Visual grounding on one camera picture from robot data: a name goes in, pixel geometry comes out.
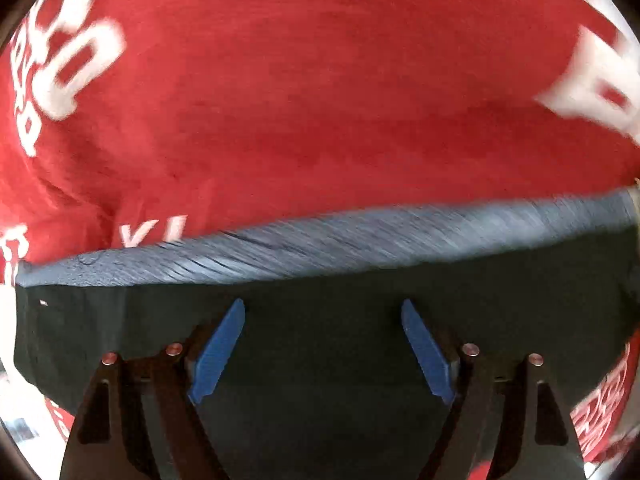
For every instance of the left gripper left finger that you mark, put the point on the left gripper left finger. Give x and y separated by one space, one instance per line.
138 419

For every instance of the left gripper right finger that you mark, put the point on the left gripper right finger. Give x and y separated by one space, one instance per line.
506 418

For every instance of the black pants blue waistband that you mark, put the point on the black pants blue waistband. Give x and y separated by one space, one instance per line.
322 383

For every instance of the red blanket white characters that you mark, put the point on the red blanket white characters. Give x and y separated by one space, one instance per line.
129 123

